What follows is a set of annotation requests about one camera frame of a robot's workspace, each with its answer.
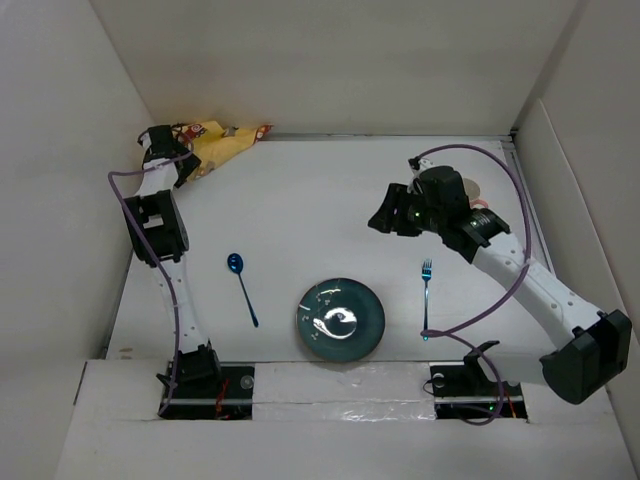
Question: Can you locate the dark teal ceramic plate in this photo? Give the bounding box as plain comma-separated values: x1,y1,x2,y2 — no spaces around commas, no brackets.
295,277,386,363

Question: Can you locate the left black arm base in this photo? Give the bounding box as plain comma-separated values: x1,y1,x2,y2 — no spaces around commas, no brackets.
157,363,255,421

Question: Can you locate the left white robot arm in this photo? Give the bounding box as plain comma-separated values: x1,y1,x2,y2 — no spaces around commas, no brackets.
121,125,223,399

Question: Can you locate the pink and white cup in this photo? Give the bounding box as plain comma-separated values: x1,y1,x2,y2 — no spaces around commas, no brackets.
463,178,489,208

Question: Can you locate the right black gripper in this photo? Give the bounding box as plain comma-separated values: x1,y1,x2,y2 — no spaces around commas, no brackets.
367,183,445,237

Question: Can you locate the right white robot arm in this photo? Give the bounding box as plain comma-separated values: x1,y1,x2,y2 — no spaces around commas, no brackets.
368,166,632,405

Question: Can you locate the yellow car-print cloth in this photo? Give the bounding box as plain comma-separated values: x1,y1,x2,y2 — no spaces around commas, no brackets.
173,121,272,182

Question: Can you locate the blue metal fork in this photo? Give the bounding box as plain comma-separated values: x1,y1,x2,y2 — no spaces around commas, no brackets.
421,258,432,341

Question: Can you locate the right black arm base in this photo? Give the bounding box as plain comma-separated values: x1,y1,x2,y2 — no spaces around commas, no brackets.
422,351,528,424

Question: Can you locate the blue metal spoon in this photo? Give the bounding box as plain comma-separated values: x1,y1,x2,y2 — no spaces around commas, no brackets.
227,252,259,328

